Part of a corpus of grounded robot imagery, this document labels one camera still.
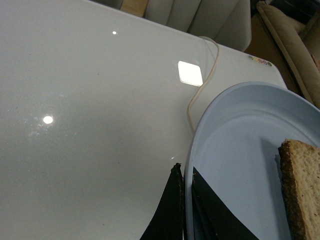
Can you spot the coloured dot sticker strip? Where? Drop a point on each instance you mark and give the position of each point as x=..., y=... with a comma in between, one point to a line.
x=260, y=61

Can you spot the brown bread slice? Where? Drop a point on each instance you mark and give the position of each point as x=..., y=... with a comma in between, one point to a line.
x=300, y=168

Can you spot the beige sofa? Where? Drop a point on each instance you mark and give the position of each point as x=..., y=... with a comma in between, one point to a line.
x=295, y=53

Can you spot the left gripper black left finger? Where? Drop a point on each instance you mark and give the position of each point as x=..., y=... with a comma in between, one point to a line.
x=167, y=222

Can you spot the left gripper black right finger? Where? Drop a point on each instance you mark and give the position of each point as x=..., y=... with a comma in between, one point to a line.
x=217, y=222

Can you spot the light blue round plate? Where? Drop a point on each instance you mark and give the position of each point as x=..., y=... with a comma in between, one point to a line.
x=235, y=149

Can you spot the grey chair right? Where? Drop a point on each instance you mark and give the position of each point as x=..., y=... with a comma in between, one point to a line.
x=227, y=22

